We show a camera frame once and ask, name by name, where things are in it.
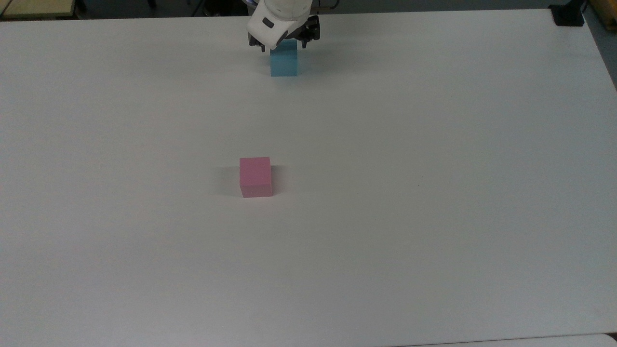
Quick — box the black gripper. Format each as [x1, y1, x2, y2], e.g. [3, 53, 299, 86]
[248, 15, 322, 53]

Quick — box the blue cube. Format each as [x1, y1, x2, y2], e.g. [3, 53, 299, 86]
[270, 40, 299, 78]

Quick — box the pink cube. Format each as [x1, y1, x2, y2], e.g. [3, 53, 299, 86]
[239, 157, 273, 199]

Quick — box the light wooden board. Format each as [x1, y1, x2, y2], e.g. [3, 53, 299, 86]
[0, 0, 78, 20]

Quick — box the yellow wooden furniture edge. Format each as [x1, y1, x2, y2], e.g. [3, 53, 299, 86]
[589, 0, 617, 32]

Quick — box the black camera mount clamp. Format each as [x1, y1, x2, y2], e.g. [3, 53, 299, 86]
[550, 0, 587, 27]

